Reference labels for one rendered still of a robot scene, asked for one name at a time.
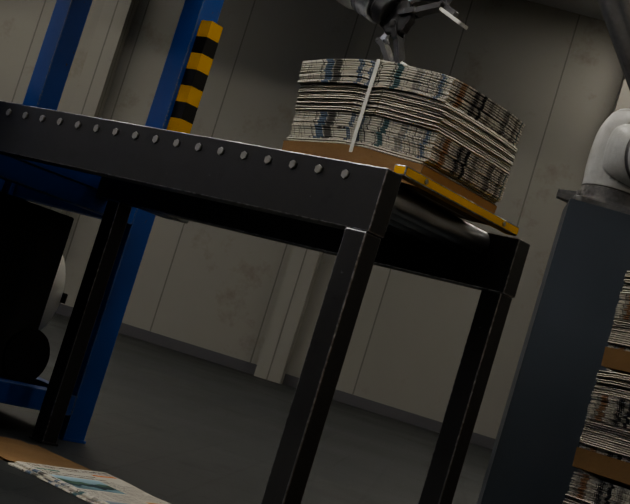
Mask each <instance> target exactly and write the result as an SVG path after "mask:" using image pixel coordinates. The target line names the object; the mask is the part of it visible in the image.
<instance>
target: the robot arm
mask: <svg viewBox="0 0 630 504"><path fill-rule="evenodd" d="M336 1H338V2H339V3H340V4H342V5H343V6H345V7H346V8H348V9H352V10H354V11H355V12H356V13H358V14H359V15H361V16H362V17H364V18H366V19H368V20H369V21H371V22H372V23H376V24H378V25H379V26H380V27H381V28H383V29H384V32H385V33H384V34H383V35H382V36H381V37H380V38H379V37H377V38H376V39H375V41H376V43H377V44H378V45H379V46H380V49H381V52H382V55H383V58H384V60H385V61H390V62H395V63H400V64H404V65H407V64H406V63H405V51H404V42H405V35H404V34H407V33H408V32H409V30H410V28H411V27H412V26H413V25H414V23H415V19H418V18H422V17H423V16H427V15H431V14H436V13H440V12H442V13H444V14H445V15H446V16H448V17H449V18H451V19H452V20H453V21H455V22H456V23H457V24H459V25H460V26H461V27H463V28H464V29H465V30H467V29H468V26H466V25H465V24H464V23H462V22H461V21H460V20H458V19H457V18H456V17H457V16H458V14H459V13H458V12H457V11H456V10H454V9H453V8H452V7H450V3H451V2H452V1H453V0H336ZM420 1H425V2H436V3H431V4H427V5H422V6H418V7H415V6H414V5H413V3H414V2H420ZM597 1H598V4H599V7H600V9H601V12H602V15H603V18H604V21H605V23H606V26H607V29H608V32H609V35H610V37H611V40H612V43H613V46H614V49H615V52H616V54H617V57H618V60H619V63H620V66H621V68H622V71H623V74H624V77H625V80H626V82H627V85H628V88H629V91H630V0H597ZM389 36H390V37H392V39H393V48H394V57H393V54H392V51H391V48H390V46H389V44H390V43H389V40H388V38H389ZM556 198H557V199H560V200H562V201H564V202H566V203H568V201H569V200H570V199H571V198H572V199H575V200H579V201H582V202H586V203H589V204H593V205H597V206H600V207H604V208H607V209H611V210H614V211H618V212H621V213H625V214H628V215H630V108H624V109H619V110H617V111H616V112H613V113H612V114H611V115H610V116H609V117H608V118H607V119H606V120H605V121H604V122H603V124H602V125H601V127H600V128H599V130H598V132H597V134H596V136H595V139H594V142H593V144H592V147H591V150H590V153H589V157H588V160H587V164H586V168H585V172H584V178H583V182H582V186H581V188H580V190H577V191H572V190H565V189H558V192H557V195H556Z"/></svg>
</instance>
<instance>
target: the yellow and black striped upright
mask: <svg viewBox="0 0 630 504"><path fill-rule="evenodd" d="M222 30H223V27H221V26H220V25H218V24H216V23H215V22H213V21H205V20H201V23H200V26H199V29H198V33H197V36H196V39H195V42H194V45H193V48H192V51H191V54H190V58H189V61H188V64H187V67H186V70H185V73H184V76H183V79H182V82H181V86H180V89H179V92H178V95H177V98H176V101H175V104H174V107H173V111H172V114H171V117H170V120H169V123H168V126H167V129H166V130H172V131H177V132H183V133H189V134H190V131H191V128H192V125H193V122H194V118H195V115H196V112H197V109H198V106H199V103H200V100H201V96H202V93H203V90H204V87H205V84H206V81H207V78H208V74H209V71H210V68H211V65H212V62H213V59H214V56H215V53H216V49H217V46H218V42H219V39H220V36H221V33H222Z"/></svg>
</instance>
